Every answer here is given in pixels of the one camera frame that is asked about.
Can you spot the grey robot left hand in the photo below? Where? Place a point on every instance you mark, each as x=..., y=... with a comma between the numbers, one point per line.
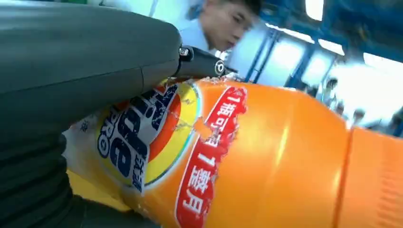
x=78, y=63

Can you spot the orange drink bottle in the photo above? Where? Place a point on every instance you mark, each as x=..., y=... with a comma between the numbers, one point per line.
x=277, y=157

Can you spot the yellow plastic sheet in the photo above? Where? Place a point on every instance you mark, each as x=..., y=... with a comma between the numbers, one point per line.
x=91, y=192

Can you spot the ribbed grey left arm sleeve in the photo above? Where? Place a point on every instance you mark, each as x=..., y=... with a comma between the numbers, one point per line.
x=28, y=185

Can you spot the person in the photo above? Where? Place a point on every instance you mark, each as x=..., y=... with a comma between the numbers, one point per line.
x=220, y=25

